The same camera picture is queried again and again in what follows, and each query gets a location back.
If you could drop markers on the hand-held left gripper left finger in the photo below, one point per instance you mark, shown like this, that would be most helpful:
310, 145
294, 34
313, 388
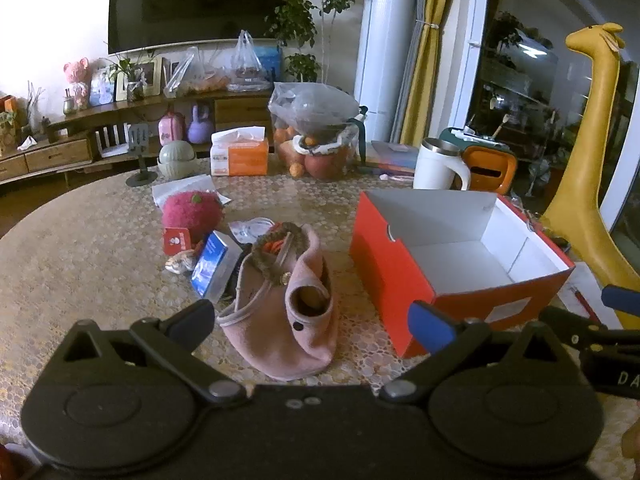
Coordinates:
192, 320

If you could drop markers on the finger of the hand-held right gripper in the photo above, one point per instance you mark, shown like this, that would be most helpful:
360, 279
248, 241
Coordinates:
565, 322
622, 299

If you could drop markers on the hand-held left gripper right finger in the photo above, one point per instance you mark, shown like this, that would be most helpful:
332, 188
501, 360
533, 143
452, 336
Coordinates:
430, 327

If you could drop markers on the red shoe box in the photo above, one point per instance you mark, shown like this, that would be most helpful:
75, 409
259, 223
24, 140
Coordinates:
390, 270

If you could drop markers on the pink fleece slipper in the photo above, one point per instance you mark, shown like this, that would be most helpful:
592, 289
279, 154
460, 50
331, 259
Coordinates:
295, 350

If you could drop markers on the pink plush bird toy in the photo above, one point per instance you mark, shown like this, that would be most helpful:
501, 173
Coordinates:
192, 212

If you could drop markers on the orange cloth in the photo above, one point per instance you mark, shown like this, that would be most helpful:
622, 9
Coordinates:
272, 246

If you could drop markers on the red pen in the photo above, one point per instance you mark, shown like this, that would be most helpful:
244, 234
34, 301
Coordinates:
585, 302

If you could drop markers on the white notebook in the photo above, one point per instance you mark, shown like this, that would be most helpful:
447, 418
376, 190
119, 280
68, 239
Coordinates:
567, 292

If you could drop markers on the crumpled wrapper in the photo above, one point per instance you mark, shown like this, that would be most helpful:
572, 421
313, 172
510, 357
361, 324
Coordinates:
181, 262

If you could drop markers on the blue card box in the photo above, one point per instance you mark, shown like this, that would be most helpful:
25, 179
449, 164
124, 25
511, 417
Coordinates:
210, 260

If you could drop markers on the red paper tag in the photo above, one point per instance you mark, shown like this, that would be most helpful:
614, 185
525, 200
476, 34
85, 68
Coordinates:
177, 240

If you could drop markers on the long black remote control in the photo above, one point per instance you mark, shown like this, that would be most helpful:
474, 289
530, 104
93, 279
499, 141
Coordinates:
557, 240

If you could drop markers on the clear plastic wrapper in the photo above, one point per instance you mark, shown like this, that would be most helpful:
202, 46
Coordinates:
250, 227

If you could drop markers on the white plastic bag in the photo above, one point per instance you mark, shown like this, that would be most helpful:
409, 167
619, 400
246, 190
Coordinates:
180, 185

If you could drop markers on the yellow giraffe statue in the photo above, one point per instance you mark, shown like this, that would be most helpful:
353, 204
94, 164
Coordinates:
595, 160

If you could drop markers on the black phone stand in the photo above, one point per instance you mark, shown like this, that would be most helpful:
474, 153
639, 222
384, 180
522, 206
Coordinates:
140, 177

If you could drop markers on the white mug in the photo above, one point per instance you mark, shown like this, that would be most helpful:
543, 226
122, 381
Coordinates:
435, 170

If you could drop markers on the green pumpkin-shaped jar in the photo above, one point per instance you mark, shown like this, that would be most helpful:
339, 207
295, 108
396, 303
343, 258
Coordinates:
176, 160

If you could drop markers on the orange and green tissue holder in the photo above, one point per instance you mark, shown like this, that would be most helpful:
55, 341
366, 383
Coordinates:
487, 170

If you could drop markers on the orange tissue pack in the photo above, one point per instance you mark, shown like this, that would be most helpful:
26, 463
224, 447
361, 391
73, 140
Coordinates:
240, 157

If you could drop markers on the stack of books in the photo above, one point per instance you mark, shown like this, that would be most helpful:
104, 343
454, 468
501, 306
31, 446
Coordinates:
395, 157

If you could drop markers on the purple kettlebell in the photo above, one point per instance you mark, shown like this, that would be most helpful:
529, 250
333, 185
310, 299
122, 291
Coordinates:
200, 127

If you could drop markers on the pink toy backpack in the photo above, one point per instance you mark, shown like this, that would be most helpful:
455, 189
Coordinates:
171, 127

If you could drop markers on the wooden chair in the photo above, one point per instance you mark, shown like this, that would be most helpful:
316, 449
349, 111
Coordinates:
107, 137

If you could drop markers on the wooden television cabinet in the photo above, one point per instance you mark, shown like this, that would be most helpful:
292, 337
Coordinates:
60, 147

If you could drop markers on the balcony shelf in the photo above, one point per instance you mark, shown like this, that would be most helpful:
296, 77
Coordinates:
525, 90

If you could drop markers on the plastic bag of fruit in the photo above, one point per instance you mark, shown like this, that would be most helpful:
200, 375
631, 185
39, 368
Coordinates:
310, 110

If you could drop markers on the plastic bag of oranges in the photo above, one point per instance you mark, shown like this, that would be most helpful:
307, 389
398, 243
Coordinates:
192, 77

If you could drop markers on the blue picture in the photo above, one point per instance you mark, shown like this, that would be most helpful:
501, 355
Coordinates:
102, 87

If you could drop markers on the metal cup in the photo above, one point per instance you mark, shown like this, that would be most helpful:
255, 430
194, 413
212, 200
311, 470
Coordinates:
68, 102

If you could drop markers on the small potted plant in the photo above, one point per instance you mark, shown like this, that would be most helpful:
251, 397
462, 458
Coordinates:
127, 67

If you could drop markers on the reed diffuser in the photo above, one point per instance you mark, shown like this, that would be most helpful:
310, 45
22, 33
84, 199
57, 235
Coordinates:
32, 110

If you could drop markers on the yellow curtain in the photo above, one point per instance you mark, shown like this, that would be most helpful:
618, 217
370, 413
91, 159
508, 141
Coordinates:
430, 60

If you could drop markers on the grey curtain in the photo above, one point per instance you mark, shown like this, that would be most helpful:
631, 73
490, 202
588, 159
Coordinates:
414, 60

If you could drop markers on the pink teddy bear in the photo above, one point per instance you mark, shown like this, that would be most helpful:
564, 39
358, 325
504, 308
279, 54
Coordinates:
77, 75

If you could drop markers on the blue packet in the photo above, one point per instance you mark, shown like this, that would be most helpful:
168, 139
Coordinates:
272, 60

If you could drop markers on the white standing air conditioner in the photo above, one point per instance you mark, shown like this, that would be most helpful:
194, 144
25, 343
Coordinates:
387, 50

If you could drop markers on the black television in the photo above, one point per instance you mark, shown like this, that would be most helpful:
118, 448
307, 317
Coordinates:
200, 5

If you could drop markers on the tall potted plant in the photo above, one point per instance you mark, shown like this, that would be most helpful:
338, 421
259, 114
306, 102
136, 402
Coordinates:
295, 20

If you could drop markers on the white photo frame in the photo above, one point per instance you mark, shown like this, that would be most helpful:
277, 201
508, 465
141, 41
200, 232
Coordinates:
150, 77

